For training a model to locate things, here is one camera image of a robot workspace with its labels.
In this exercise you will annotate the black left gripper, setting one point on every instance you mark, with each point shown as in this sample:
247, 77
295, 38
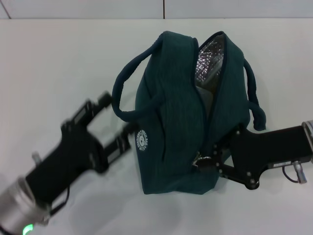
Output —
71, 156

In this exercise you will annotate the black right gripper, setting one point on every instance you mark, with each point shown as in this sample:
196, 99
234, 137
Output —
256, 154

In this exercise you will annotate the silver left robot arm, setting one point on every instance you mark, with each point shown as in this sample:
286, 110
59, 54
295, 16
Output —
17, 210

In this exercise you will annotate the dark teal insulated lunch bag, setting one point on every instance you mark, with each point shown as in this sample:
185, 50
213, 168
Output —
176, 117

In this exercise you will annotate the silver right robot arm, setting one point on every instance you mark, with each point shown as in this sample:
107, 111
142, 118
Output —
309, 139

